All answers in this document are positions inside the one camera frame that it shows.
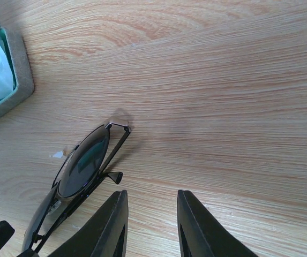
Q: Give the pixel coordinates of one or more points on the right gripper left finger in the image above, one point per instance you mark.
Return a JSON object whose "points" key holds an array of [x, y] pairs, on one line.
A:
{"points": [[104, 234]]}

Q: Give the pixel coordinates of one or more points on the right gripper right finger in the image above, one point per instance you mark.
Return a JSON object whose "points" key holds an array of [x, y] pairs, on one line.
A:
{"points": [[200, 234]]}

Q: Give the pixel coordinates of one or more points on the dark aviator sunglasses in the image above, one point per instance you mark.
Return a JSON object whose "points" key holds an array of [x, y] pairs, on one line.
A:
{"points": [[81, 173]]}

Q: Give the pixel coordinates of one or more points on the grey glasses case green lining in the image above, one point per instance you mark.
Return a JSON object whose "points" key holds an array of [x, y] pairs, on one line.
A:
{"points": [[16, 81]]}

